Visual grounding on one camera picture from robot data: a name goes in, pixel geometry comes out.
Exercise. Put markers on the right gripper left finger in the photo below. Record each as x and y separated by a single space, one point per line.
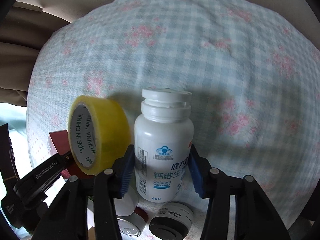
66 217

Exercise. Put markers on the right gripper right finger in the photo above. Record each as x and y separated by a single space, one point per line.
255 215

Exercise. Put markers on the silver tin can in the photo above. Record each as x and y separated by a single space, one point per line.
134 224

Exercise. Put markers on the red small carton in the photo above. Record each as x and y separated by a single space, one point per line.
58 143

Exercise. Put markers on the black cosmetic jar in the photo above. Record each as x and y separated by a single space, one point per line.
172 221

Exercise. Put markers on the yellow tape roll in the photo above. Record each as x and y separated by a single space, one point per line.
98 133

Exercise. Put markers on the white vitamin bottle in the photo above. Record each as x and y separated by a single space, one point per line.
163 137

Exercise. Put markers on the white lid green jar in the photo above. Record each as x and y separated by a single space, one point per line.
126 205

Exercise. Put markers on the right brown curtain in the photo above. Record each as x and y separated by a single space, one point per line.
24 31

